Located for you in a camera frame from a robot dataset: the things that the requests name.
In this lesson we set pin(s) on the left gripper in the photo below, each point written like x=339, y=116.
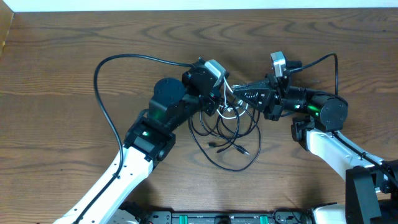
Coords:
x=209, y=103

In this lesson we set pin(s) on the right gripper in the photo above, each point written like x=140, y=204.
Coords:
x=270, y=99

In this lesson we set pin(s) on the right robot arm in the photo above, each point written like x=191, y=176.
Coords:
x=370, y=181

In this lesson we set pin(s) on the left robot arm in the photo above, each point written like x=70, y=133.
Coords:
x=149, y=140

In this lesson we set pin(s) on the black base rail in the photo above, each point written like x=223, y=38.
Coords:
x=283, y=216

